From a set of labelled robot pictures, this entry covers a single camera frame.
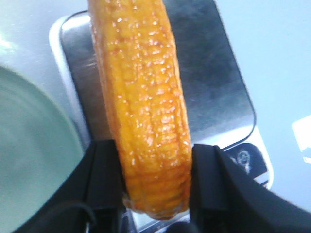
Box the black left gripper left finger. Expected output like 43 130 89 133
17 140 126 233

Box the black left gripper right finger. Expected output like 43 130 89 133
189 144 311 233

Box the orange corn cob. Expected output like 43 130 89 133
88 0 192 220

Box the light green plate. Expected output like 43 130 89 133
0 67 84 233

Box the black silver kitchen scale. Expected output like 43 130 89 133
49 0 275 233

